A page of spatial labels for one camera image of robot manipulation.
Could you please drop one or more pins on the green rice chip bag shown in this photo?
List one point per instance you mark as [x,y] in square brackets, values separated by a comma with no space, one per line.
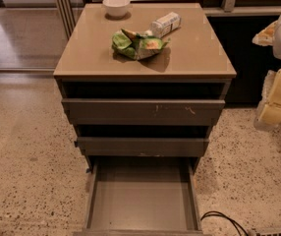
[137,45]

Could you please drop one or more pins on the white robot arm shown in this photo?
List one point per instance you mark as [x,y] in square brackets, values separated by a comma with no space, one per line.
[268,112]

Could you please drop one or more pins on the beige drawer cabinet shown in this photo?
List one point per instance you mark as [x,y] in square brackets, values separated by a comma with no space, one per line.
[192,66]

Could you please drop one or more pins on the grey top drawer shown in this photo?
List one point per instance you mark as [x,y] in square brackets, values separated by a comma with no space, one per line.
[182,112]

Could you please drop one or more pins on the grey drawer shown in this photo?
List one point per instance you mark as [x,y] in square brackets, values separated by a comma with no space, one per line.
[172,147]
[142,196]
[182,112]

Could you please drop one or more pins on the grey bottom drawer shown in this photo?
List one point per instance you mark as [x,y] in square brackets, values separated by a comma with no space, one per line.
[142,196]

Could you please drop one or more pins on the grey middle drawer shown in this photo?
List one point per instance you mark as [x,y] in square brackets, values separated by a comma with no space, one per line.
[172,147]

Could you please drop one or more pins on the white plastic bottle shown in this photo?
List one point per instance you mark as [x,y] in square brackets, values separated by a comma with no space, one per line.
[165,25]

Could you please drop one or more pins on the white power strip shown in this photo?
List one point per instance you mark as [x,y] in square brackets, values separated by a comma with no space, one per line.
[265,232]

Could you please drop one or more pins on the white ceramic bowl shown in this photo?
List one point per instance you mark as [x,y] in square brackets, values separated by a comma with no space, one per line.
[116,8]

